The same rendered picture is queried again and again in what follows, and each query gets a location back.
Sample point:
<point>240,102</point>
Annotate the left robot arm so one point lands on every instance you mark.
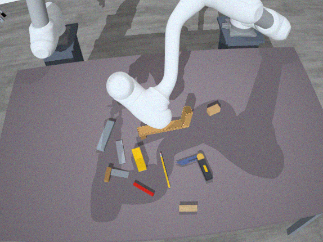
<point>151,106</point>

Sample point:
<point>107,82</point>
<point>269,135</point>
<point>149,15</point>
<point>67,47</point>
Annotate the tan wooden block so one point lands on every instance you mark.
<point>188,208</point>
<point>213,110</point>

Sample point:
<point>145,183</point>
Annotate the yellow rectangular block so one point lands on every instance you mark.
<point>139,159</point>

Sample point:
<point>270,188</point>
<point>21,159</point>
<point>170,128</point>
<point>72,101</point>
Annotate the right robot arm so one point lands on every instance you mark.
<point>47,30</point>

